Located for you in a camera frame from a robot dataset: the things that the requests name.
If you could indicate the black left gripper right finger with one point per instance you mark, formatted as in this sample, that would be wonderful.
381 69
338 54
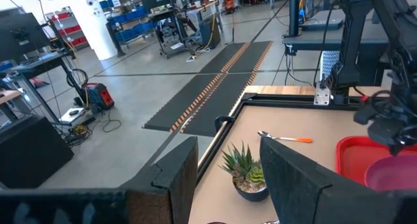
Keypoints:
299 191

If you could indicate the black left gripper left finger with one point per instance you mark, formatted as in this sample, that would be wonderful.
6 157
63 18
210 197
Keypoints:
172 185

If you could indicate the red plastic tray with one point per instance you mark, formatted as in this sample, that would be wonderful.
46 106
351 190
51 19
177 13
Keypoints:
353 159

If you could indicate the pink round plate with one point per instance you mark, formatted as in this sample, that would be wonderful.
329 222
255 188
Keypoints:
394 175

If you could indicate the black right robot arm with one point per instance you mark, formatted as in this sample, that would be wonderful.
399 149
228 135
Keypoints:
355 38

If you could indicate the succulent plant in dark pot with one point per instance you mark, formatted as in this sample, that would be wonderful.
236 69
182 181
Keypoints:
246 178

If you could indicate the blue white patterned panel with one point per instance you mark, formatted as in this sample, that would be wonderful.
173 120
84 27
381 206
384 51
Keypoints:
329 66

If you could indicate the black orange-striped floor mat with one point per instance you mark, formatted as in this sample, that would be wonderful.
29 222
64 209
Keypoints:
221 103
182 100

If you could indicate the grey side table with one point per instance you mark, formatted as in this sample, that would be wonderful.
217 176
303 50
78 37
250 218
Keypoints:
329 40

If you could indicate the red blue portable power unit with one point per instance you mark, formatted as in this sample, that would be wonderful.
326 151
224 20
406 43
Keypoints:
101 95

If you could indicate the white flat floor device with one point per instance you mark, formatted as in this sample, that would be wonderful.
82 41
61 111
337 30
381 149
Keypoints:
73 116

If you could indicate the grey flat device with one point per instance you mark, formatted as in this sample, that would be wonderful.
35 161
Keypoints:
322 19

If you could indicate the black cabinet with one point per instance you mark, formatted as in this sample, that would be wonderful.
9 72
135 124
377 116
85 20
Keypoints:
29 155

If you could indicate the black workstation cart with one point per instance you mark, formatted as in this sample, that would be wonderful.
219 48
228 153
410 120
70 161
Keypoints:
169 28

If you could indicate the rack with blue bins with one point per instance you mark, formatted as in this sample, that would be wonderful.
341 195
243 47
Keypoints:
133 33

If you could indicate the grey workbench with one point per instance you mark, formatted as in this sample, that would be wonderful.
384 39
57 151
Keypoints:
36 66

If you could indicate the white building column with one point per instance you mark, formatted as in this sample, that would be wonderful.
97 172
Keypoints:
88 22

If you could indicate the shelf with red bins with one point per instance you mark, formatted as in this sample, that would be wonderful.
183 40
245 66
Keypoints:
70 30

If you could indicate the black monitor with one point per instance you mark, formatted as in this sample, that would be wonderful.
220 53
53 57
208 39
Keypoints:
19 35

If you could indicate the silver metal bracket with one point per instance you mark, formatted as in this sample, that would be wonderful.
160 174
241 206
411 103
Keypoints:
322 95

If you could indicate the black frame clamp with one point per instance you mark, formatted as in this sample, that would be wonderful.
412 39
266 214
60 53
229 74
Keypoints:
223 121

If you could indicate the black aluminium table frame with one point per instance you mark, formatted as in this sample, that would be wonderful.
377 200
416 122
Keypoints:
293 102

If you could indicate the black vertical post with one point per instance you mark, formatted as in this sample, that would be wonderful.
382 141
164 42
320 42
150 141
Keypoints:
294 12

